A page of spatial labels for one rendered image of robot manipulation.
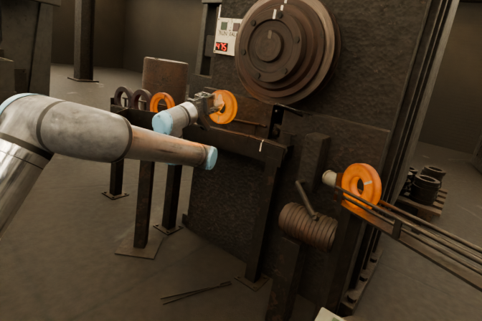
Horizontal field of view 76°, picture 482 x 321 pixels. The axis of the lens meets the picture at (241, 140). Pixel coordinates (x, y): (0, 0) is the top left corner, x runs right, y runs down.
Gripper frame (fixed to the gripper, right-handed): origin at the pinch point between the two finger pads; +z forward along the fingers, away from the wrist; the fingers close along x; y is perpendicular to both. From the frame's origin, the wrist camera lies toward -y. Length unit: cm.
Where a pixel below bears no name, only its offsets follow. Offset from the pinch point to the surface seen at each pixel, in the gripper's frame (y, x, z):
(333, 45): 27, -43, 15
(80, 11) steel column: -2, 619, 270
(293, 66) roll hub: 20.2, -32.5, 4.3
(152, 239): -78, 31, -29
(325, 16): 37, -38, 18
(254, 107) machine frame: -5.9, -7.3, 15.9
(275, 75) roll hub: 15.8, -25.4, 3.1
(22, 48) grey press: -6, 268, 19
